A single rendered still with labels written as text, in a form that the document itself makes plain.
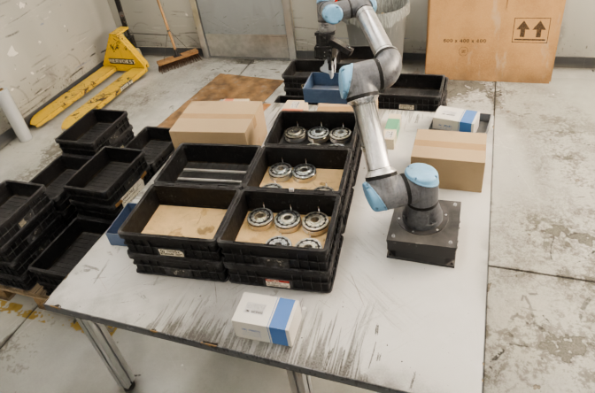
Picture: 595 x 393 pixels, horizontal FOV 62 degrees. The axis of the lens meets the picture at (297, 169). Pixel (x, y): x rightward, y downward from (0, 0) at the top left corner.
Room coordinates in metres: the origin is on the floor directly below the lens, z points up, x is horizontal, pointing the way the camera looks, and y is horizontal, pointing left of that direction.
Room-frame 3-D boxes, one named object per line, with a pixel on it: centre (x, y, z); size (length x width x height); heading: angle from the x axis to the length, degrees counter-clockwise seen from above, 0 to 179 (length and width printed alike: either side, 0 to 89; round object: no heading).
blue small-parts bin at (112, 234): (1.66, 0.74, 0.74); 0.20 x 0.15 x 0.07; 162
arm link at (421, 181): (1.36, -0.43, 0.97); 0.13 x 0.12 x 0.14; 95
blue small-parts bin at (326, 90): (1.95, -0.20, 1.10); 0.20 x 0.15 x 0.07; 67
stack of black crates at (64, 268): (1.99, 1.24, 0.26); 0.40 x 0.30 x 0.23; 156
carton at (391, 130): (2.09, -0.50, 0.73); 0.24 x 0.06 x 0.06; 157
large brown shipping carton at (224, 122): (2.21, 0.37, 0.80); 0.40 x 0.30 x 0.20; 72
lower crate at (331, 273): (1.34, 0.09, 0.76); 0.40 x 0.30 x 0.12; 72
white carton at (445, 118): (2.05, -0.82, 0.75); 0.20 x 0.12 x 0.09; 56
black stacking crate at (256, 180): (1.63, -0.01, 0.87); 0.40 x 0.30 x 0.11; 72
